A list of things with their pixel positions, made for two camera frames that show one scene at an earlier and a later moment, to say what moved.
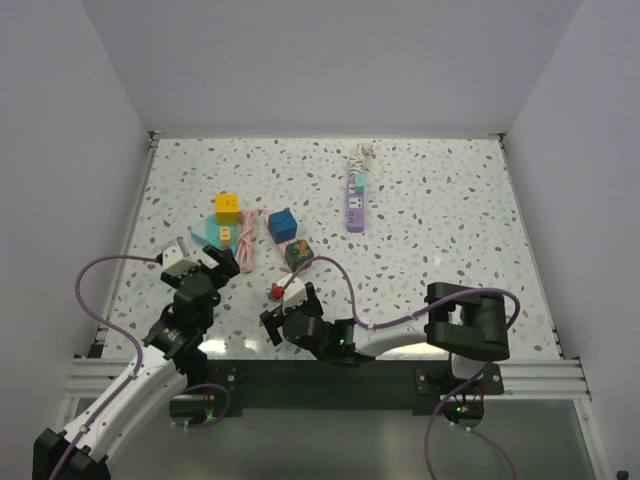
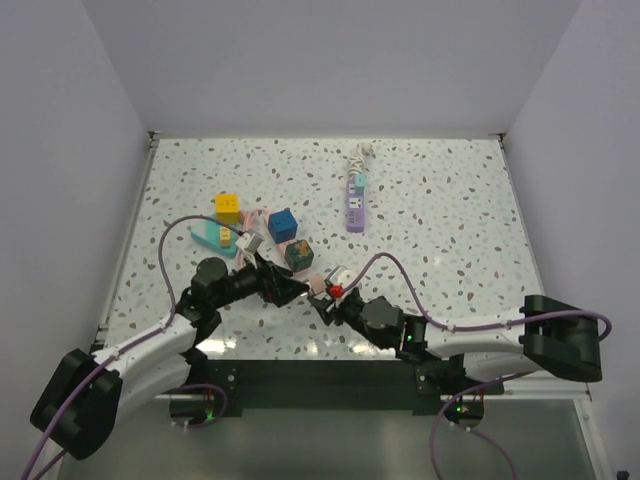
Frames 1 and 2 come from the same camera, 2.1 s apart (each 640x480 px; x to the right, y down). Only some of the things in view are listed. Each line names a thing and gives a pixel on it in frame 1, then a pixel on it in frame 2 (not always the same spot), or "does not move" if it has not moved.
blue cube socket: (282, 226) does not move
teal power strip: (208, 233) does not move
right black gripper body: (273, 319) → (348, 310)
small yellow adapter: (225, 237) does not move
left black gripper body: (221, 273) → (252, 280)
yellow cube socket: (227, 208) does not move
